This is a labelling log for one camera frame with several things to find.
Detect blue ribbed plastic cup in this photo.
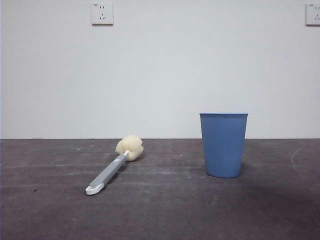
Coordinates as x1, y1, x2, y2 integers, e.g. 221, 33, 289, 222
199, 112, 249, 179

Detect grey-handled sponge cup brush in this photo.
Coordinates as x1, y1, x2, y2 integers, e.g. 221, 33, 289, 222
84, 134, 144, 196

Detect white wall socket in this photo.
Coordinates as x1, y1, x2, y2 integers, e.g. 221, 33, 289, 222
305, 3, 320, 27
91, 2, 114, 27

